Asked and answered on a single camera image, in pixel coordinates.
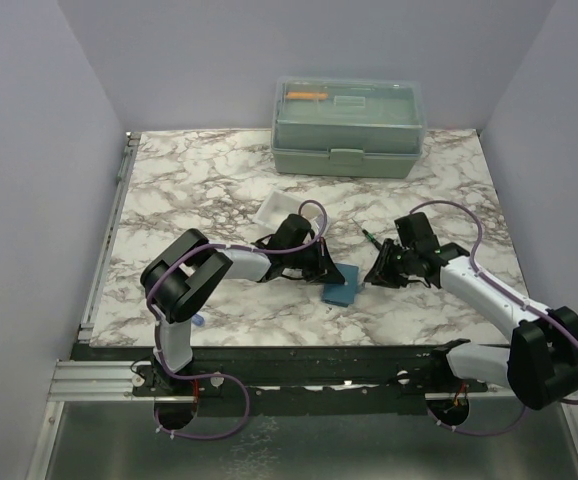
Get orange tool inside toolbox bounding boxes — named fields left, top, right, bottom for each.
left=285, top=91, right=329, bottom=101

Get blue red handled screwdriver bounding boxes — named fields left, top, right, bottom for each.
left=192, top=314, right=205, bottom=327

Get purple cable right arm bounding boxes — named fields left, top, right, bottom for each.
left=408, top=200, right=578, bottom=437

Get green plastic toolbox clear lid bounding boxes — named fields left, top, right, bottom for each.
left=270, top=77, right=427, bottom=179

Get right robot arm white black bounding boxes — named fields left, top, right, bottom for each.
left=365, top=212, right=578, bottom=410

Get blue leather card holder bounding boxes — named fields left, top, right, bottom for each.
left=321, top=263, right=361, bottom=307

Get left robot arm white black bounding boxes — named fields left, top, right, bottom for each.
left=137, top=213, right=345, bottom=395

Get aluminium rail frame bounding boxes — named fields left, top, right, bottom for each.
left=30, top=129, right=578, bottom=479

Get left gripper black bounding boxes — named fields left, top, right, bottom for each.
left=285, top=238, right=344, bottom=284

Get small green black screwdriver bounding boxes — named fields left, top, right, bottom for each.
left=352, top=220, right=382, bottom=250

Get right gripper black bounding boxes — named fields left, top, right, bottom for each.
left=364, top=238, right=417, bottom=289

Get white plastic card tray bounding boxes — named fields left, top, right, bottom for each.
left=253, top=189, right=323, bottom=234

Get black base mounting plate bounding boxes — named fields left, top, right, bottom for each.
left=133, top=346, right=487, bottom=417

